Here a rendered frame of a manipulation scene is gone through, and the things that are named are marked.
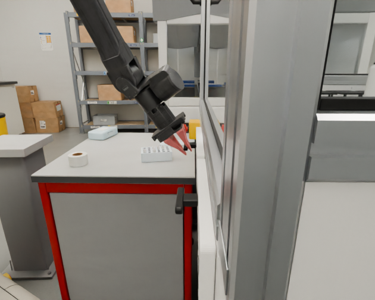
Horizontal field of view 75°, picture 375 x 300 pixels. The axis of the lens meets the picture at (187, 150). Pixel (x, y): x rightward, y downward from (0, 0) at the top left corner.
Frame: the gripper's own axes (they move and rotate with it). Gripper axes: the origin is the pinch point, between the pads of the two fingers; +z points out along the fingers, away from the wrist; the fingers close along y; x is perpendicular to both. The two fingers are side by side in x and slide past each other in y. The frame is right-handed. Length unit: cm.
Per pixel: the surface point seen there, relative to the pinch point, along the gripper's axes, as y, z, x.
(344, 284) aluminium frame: 14, 0, -52
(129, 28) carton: -34, -124, 383
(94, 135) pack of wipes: -47, -19, 59
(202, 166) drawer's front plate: 4.4, -0.7, -19.1
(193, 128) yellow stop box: 0.7, 2.7, 32.3
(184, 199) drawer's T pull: 0.7, -1.4, -29.3
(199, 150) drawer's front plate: 4.3, -0.7, -8.8
